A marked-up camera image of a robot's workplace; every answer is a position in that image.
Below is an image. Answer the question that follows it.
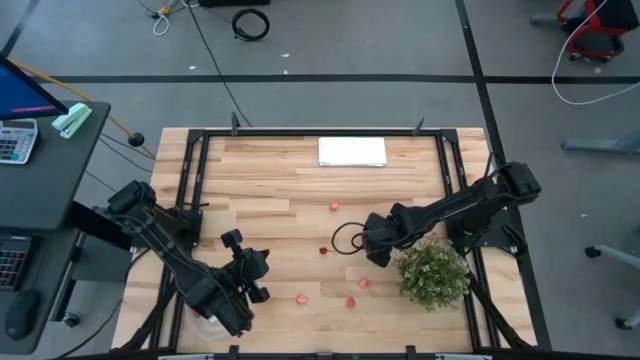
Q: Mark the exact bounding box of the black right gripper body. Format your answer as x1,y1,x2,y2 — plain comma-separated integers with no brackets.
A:
360,212,401,269

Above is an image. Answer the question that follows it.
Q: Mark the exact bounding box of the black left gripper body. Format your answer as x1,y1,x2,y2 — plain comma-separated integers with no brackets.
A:
219,228,272,305

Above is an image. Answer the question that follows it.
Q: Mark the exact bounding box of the clear plastic tupperware container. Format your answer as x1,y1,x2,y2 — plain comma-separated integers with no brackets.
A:
187,305,231,344

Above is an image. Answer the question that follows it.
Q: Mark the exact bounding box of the green artificial flowering plant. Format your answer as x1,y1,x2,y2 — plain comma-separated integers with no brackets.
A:
394,239,471,314

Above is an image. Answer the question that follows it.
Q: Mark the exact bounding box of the white folded cloth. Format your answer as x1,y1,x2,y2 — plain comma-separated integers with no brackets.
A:
317,136,389,168

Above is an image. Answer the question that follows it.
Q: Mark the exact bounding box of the black desk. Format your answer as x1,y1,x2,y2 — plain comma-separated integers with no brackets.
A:
0,99,134,356

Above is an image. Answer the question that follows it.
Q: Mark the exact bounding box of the mint green stapler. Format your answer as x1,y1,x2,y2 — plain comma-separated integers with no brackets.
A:
51,102,94,140

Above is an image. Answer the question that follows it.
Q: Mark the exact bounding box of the black computer mouse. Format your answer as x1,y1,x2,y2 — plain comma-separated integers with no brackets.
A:
3,288,42,344

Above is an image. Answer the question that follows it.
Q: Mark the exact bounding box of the black backlit keyboard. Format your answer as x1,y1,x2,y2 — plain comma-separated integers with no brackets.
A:
0,234,32,292

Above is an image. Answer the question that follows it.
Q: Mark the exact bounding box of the grey table leg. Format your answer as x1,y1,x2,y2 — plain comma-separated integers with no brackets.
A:
560,130,640,155

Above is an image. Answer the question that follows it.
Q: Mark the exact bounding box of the grey chair base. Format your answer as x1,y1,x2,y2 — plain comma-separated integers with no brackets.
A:
584,243,640,331

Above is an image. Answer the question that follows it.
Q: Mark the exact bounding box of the grey desk calculator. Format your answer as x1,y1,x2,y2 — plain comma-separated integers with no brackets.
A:
0,118,40,165

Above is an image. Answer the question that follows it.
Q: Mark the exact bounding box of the black computer monitor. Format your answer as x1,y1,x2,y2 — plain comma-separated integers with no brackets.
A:
0,53,70,121

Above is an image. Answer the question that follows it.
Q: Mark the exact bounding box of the red and black cart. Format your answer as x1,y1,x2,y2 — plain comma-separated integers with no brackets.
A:
557,0,640,64

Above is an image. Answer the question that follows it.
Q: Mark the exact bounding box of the black metal table frame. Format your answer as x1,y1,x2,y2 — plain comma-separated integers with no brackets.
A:
119,110,536,360

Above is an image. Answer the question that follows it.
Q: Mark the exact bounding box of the yellow cable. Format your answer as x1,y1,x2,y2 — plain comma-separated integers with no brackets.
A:
7,58,156,160

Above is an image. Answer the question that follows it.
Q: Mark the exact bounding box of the long black floor cable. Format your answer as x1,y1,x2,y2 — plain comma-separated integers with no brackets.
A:
187,0,253,128

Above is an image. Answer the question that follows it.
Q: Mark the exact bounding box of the white floor cable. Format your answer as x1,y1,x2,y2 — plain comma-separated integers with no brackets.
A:
551,0,640,106

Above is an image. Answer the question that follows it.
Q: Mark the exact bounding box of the coiled black cable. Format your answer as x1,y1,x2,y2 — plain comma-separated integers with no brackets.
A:
230,7,271,42

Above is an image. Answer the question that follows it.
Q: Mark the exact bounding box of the white looped cord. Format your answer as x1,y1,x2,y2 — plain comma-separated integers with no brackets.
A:
152,12,171,37

